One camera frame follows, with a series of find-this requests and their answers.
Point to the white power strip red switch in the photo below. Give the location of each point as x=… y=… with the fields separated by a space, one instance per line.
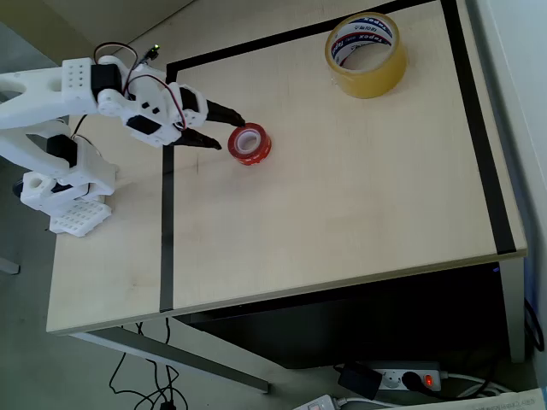
x=393 y=378

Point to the grey metal furniture foot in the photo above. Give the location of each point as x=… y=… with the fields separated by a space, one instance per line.
x=8 y=265

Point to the printed paper sheet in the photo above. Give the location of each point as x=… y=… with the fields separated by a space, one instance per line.
x=491 y=401

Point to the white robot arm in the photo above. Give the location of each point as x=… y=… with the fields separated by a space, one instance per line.
x=38 y=98

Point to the grey metal table beam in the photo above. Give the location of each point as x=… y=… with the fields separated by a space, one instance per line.
x=179 y=354

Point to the grey metal table leg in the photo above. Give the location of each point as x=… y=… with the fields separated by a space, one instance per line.
x=515 y=307

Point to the black round plug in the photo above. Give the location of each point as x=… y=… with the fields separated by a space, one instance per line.
x=411 y=380

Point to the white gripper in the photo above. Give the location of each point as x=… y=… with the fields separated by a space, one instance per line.
x=191 y=112

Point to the small green LED camera module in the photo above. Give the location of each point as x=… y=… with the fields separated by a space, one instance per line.
x=151 y=52

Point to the black power adapter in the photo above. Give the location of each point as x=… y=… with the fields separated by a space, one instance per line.
x=359 y=380

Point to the yellow packing tape roll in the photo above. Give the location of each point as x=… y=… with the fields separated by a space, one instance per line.
x=376 y=81

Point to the red tape roll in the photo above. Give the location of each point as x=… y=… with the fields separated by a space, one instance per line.
x=256 y=151

